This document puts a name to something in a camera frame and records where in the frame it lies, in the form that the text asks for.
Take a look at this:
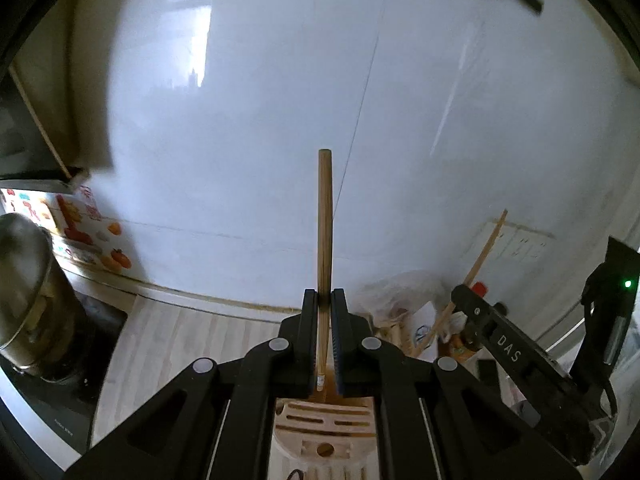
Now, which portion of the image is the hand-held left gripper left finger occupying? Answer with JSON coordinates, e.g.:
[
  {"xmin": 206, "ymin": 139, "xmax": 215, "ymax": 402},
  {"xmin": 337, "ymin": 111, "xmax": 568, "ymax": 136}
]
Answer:
[{"xmin": 65, "ymin": 289, "xmax": 321, "ymax": 480}]

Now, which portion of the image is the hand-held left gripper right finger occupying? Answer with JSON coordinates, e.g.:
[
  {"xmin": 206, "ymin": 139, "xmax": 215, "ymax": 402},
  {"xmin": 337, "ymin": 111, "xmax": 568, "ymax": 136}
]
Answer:
[{"xmin": 330, "ymin": 288, "xmax": 586, "ymax": 480}]

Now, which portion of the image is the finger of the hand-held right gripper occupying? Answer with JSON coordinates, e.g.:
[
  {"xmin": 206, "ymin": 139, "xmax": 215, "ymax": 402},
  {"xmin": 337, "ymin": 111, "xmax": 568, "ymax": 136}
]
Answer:
[{"xmin": 451, "ymin": 284, "xmax": 576, "ymax": 398}]

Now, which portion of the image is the wooden chopstick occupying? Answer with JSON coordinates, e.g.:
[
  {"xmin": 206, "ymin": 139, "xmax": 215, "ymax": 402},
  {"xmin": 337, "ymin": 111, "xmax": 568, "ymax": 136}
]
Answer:
[
  {"xmin": 415, "ymin": 209, "xmax": 509, "ymax": 353},
  {"xmin": 315, "ymin": 149, "xmax": 333, "ymax": 392}
]

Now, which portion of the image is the wooden utensil holder block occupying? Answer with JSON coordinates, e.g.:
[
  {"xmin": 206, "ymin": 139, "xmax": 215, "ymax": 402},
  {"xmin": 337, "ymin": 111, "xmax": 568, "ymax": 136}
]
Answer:
[{"xmin": 270, "ymin": 394, "xmax": 380, "ymax": 480}]

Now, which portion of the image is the red cap bottle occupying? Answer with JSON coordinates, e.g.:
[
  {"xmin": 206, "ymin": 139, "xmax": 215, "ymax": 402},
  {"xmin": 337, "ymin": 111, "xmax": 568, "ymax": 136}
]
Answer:
[{"xmin": 447, "ymin": 281, "xmax": 488, "ymax": 363}]

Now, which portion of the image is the clear plastic bag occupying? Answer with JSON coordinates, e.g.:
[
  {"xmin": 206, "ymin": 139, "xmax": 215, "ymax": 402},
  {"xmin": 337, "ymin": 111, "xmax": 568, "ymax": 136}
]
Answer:
[{"xmin": 357, "ymin": 270, "xmax": 453, "ymax": 343}]

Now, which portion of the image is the white paper packet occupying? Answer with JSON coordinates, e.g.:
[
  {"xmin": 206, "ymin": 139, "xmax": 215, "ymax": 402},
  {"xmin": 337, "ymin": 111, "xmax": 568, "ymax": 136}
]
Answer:
[{"xmin": 397, "ymin": 301, "xmax": 453, "ymax": 361}]

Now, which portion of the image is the black induction cooktop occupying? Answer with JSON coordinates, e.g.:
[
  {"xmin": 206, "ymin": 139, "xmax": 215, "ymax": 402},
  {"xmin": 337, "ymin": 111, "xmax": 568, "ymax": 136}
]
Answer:
[{"xmin": 0, "ymin": 294, "xmax": 128, "ymax": 461}]

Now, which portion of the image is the stainless steel pot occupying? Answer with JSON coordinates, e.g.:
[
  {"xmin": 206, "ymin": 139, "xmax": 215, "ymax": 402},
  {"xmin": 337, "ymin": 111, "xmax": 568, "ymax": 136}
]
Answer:
[{"xmin": 0, "ymin": 212, "xmax": 83, "ymax": 378}]

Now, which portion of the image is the white wall socket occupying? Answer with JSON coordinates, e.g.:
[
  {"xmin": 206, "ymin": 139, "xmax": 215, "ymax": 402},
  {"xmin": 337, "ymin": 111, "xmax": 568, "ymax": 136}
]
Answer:
[{"xmin": 477, "ymin": 220, "xmax": 551, "ymax": 262}]

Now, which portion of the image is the fruit print wall sticker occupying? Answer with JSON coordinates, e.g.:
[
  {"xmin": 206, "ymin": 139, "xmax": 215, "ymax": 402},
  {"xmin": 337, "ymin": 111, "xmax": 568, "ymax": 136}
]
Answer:
[{"xmin": 0, "ymin": 186, "xmax": 133, "ymax": 272}]

